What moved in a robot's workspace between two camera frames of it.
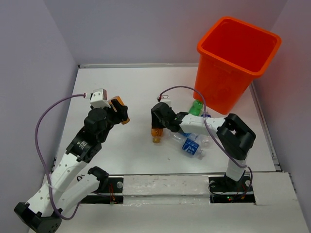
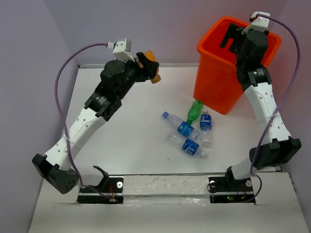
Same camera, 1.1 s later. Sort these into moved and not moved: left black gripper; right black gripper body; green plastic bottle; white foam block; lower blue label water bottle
Moved: right black gripper body; left black gripper
Not moved: lower blue label water bottle; green plastic bottle; white foam block
